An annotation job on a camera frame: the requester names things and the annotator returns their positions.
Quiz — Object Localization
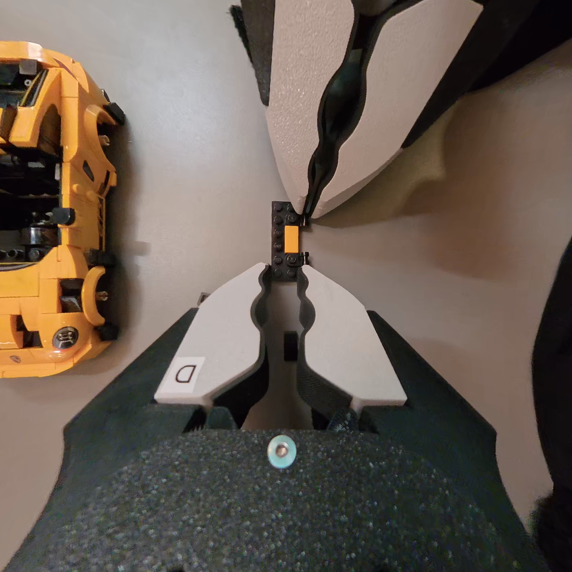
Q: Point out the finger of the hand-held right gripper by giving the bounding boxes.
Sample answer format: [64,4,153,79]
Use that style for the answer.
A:
[265,0,359,207]
[310,0,484,220]

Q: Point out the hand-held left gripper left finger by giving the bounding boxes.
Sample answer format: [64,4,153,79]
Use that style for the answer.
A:
[153,262,271,423]

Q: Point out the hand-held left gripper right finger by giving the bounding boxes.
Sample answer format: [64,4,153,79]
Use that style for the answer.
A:
[297,265,408,425]

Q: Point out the black lego plate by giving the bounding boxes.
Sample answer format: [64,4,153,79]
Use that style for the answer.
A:
[271,201,309,283]

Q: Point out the yellow lego car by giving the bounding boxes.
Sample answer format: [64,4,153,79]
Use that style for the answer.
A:
[0,41,126,380]

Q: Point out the person's torso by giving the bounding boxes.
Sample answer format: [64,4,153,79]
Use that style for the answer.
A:
[529,237,572,572]

